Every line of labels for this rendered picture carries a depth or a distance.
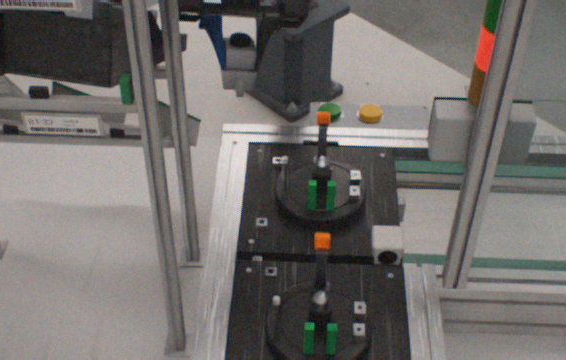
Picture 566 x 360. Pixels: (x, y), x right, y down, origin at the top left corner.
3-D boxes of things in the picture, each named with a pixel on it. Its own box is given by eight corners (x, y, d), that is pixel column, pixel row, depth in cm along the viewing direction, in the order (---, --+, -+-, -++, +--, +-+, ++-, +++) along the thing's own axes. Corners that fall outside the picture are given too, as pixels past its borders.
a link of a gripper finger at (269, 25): (252, 29, 120) (258, 17, 114) (277, 30, 121) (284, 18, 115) (252, 75, 119) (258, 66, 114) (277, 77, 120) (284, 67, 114)
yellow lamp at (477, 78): (465, 84, 100) (471, 51, 97) (506, 86, 100) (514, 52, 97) (470, 110, 96) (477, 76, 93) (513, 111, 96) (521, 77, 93)
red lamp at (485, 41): (472, 50, 97) (479, 14, 93) (514, 51, 96) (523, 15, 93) (477, 75, 93) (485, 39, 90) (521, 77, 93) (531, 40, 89)
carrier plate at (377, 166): (248, 152, 137) (248, 142, 136) (392, 157, 137) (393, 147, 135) (237, 260, 120) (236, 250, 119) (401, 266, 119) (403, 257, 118)
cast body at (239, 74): (220, 69, 122) (223, 26, 118) (249, 71, 123) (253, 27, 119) (224, 97, 115) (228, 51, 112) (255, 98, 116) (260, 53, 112)
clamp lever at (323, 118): (315, 156, 130) (317, 110, 127) (327, 157, 130) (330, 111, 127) (315, 165, 126) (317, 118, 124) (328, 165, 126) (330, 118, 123)
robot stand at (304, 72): (294, 61, 172) (296, -25, 158) (344, 93, 164) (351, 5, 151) (241, 89, 165) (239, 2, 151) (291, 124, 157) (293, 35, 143)
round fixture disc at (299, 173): (277, 164, 132) (277, 155, 131) (364, 167, 132) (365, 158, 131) (272, 227, 122) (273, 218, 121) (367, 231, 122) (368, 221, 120)
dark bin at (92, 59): (100, 38, 119) (102, -13, 117) (186, 50, 118) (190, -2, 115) (2, 73, 93) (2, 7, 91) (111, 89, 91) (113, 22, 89)
